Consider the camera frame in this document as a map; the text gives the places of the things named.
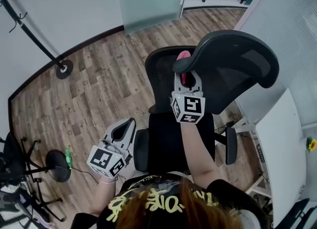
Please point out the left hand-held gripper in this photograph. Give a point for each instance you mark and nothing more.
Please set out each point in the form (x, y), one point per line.
(104, 160)

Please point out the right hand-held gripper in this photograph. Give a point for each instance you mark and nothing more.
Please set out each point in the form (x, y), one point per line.
(189, 106)

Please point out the black mesh chair backrest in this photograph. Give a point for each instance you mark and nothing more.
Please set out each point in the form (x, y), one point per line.
(161, 82)

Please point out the pink cloth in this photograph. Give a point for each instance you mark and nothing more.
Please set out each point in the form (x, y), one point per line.
(184, 55)

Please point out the person's left forearm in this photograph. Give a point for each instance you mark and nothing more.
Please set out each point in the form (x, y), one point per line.
(104, 196)

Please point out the person's right forearm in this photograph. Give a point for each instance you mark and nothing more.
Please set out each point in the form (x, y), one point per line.
(198, 153)

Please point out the black chair armrest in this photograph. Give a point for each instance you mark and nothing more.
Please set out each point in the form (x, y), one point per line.
(141, 151)
(231, 146)

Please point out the black chair seat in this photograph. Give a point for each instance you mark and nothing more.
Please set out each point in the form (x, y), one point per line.
(166, 144)

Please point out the black power adapter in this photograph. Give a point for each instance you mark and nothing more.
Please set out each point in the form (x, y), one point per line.
(230, 124)

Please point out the black standing fan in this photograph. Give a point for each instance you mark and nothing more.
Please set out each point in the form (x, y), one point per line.
(57, 167)

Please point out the person in dark hoodie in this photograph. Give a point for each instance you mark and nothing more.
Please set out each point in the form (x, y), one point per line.
(173, 198)

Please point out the frosted glass panel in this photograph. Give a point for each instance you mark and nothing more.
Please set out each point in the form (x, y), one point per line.
(151, 0)

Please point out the black desk control panel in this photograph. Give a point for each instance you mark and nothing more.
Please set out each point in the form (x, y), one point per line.
(260, 153)

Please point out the white desk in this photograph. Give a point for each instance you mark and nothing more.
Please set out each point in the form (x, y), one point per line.
(280, 149)

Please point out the black coat rack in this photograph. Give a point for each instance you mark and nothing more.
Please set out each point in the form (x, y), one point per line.
(32, 35)

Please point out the yellow sunflower decoration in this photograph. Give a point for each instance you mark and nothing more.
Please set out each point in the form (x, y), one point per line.
(312, 145)

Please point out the black chair frame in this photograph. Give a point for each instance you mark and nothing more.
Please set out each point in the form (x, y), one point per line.
(294, 213)

